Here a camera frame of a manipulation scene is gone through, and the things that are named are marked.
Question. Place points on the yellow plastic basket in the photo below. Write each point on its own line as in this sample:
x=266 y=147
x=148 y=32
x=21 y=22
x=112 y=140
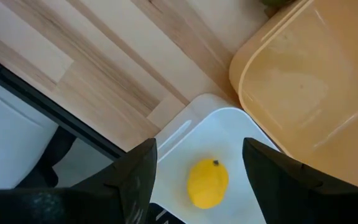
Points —
x=306 y=77

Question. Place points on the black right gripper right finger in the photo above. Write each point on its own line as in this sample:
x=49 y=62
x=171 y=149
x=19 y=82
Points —
x=306 y=199

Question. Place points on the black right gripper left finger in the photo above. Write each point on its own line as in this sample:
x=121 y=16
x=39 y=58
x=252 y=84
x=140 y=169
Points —
x=104 y=199

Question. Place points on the white plastic basket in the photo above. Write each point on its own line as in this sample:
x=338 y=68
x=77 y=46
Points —
x=222 y=133

